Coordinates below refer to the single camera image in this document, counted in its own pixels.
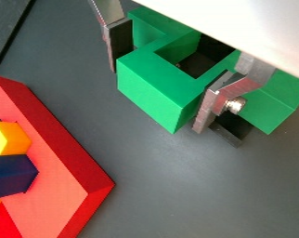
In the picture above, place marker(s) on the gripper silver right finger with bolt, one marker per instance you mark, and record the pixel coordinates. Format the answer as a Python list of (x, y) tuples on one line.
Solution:
[(222, 95)]

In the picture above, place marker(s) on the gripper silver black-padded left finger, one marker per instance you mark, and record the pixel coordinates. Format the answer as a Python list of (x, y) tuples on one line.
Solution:
[(115, 27)]

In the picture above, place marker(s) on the green bridge-shaped block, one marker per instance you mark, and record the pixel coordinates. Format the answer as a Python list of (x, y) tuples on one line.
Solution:
[(166, 93)]

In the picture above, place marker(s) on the black metal fixture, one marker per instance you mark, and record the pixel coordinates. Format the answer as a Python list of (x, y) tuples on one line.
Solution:
[(229, 126)]

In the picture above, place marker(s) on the red base board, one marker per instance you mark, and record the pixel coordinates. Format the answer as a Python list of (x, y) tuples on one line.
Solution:
[(70, 186)]

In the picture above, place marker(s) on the yellow long bar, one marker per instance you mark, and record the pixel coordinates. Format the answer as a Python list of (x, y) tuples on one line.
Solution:
[(14, 142)]

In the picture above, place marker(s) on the dark blue peg left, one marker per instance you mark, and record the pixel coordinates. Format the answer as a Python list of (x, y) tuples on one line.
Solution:
[(17, 173)]

